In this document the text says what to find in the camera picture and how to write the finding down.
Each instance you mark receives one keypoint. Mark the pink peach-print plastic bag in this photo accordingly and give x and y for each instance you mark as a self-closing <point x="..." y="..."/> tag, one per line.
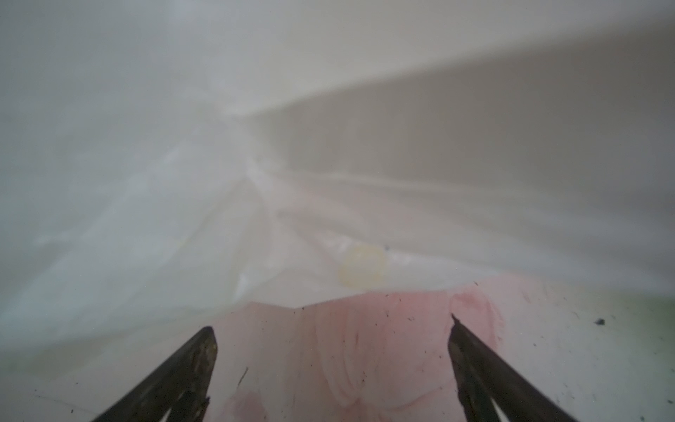
<point x="371" y="357"/>

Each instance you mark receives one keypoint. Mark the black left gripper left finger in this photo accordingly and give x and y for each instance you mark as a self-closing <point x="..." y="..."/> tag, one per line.
<point x="176" y="390"/>

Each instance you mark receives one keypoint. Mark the plain white plastic bag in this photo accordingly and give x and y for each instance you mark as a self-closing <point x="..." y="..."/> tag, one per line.
<point x="162" y="161"/>

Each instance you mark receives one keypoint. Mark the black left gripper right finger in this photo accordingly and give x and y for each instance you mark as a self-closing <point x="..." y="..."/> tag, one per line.
<point x="487" y="385"/>

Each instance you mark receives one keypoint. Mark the pale yellow pear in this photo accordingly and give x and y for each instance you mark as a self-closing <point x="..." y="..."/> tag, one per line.
<point x="364" y="267"/>

